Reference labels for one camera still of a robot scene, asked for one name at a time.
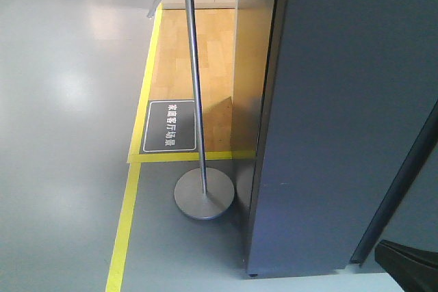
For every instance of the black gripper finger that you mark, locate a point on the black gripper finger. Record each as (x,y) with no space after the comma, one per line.
(412,269)

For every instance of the fridge door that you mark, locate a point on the fridge door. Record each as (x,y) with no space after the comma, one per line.
(348,106)

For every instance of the silver sign stand pole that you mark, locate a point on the silver sign stand pole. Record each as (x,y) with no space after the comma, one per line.
(203,193)

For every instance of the dark floor sign sticker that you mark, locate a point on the dark floor sign sticker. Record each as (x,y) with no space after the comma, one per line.
(169,126)

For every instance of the yellow floor tape line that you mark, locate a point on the yellow floor tape line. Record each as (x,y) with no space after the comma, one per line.
(82,208)

